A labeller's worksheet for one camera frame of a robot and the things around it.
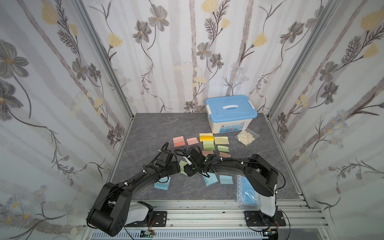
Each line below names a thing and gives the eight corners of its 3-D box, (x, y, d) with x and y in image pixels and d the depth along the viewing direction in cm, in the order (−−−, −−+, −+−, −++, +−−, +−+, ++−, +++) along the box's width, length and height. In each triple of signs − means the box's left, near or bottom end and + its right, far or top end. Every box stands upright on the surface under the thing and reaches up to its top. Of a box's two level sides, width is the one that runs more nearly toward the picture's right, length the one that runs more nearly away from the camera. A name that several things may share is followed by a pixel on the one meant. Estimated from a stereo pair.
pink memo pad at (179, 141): (174, 147, 104) (174, 145, 102) (172, 139, 108) (172, 137, 106) (185, 145, 105) (185, 143, 103) (183, 137, 109) (183, 135, 107)
